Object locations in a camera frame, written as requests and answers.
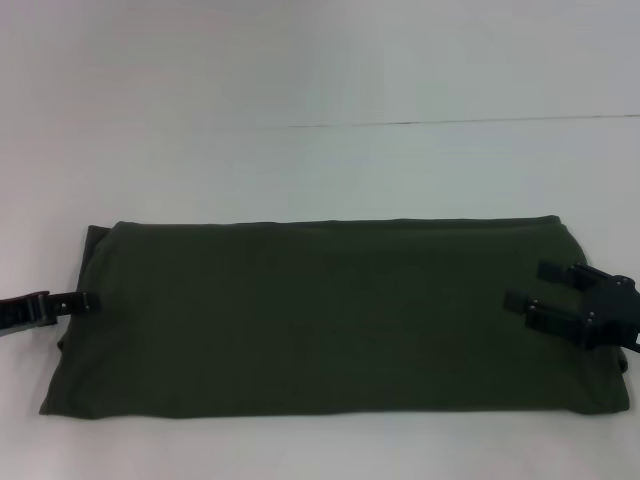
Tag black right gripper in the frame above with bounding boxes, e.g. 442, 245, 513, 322
501, 260, 640, 354

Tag dark green printed t-shirt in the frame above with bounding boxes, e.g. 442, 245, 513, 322
38, 214, 630, 419

